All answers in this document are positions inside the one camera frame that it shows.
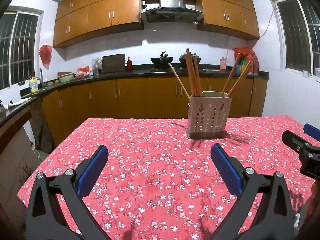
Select wooden chopstick two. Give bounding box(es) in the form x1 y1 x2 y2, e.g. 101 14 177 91
184 53 197 96

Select yellow detergent bottle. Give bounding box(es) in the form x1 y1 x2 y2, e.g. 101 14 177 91
29 76 39 94

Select wooden chopstick seven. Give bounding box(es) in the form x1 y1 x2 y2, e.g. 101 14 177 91
228 64 253 98

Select red floral tablecloth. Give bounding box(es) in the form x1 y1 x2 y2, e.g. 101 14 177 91
17 114 320 240

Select black lidded wok right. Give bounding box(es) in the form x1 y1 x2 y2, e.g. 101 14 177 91
178 51 202 69

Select pink bottle on counter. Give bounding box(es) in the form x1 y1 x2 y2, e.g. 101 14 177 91
220 56 227 71

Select wooden chopstick three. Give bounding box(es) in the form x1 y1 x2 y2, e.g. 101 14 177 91
184 48 202 97

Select red sauce bottle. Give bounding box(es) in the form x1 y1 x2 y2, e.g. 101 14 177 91
127 56 133 71

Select steel range hood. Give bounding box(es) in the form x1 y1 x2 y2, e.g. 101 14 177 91
140 0 204 24

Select window right wall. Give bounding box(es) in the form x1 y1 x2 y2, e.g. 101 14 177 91
274 0 319 80

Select dark cutting board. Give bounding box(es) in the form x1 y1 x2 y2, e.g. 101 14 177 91
101 54 125 74

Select red plastic bag hanging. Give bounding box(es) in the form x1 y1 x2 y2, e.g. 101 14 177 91
39 44 53 69

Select wooden chopstick five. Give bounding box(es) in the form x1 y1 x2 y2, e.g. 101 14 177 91
221 53 241 98

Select window wall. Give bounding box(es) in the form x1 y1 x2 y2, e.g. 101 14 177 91
0 11 39 89
274 0 319 80

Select wooden chopstick six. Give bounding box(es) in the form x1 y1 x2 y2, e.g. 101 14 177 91
227 61 252 98

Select red white bag on counter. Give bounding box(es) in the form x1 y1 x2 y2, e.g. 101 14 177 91
75 66 94 78

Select beige perforated utensil holder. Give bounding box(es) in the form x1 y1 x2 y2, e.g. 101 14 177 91
187 91 232 140

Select wooden lower kitchen cabinets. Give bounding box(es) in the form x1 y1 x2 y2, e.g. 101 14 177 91
41 75 268 147

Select red bags on counter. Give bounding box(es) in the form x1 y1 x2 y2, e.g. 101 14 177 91
233 47 259 75

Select wooden chopstick one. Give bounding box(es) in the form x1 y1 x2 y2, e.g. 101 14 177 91
168 63 190 102

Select window left wall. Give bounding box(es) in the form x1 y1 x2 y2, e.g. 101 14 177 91
0 11 39 89

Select green bowl on counter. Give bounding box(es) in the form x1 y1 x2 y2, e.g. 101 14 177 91
57 72 75 83

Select wooden chopstick four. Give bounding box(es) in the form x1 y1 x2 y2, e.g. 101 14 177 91
192 54 202 97

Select black wok left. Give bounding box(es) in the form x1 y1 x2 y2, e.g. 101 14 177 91
151 51 174 69

